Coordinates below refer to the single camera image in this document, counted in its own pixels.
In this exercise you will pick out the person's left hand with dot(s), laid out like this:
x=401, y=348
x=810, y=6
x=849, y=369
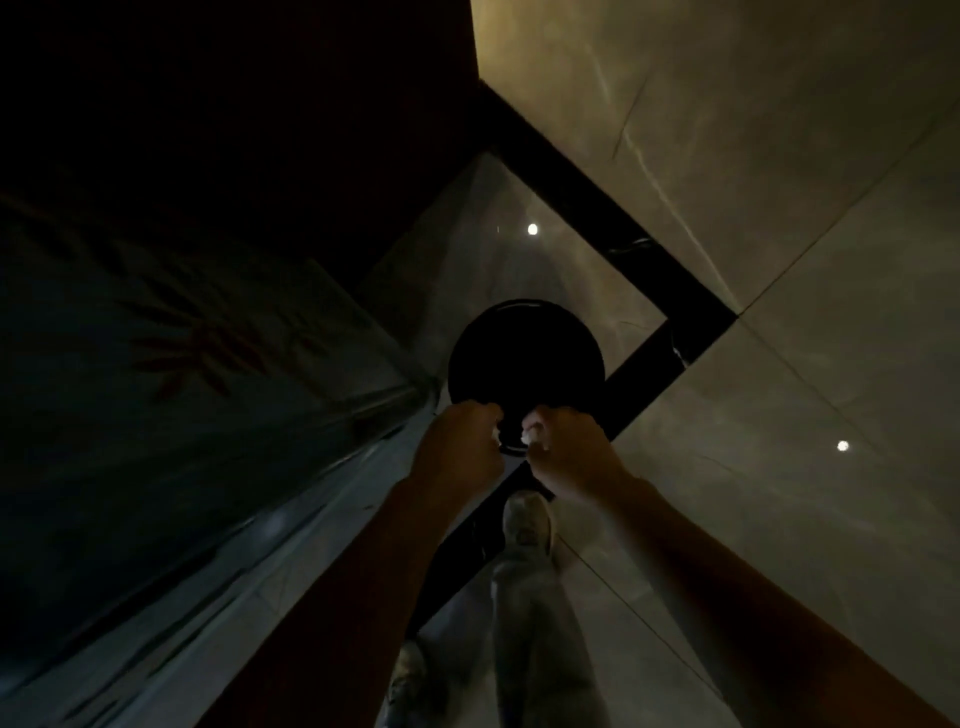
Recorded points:
x=455, y=448

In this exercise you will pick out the person's right hand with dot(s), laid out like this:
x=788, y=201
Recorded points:
x=574, y=457

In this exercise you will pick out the person's right fingers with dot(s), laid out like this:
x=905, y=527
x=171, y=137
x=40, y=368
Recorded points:
x=540, y=435

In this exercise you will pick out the person's left fingers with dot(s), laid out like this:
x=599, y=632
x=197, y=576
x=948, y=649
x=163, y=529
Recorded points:
x=484, y=420

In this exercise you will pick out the small white object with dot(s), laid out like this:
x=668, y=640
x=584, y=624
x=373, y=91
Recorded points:
x=534, y=435

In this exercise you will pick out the black round plate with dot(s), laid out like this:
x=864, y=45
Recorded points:
x=525, y=364

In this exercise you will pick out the person's left forearm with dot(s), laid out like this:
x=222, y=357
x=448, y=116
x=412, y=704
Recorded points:
x=337, y=607

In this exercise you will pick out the person's right forearm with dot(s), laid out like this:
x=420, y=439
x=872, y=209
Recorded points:
x=757, y=615

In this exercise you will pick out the person's grey shoe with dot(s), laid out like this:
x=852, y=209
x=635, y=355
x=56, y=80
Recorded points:
x=405, y=686
x=527, y=519

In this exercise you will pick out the person's grey trouser leg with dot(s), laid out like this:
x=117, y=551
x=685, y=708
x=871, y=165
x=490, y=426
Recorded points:
x=536, y=637

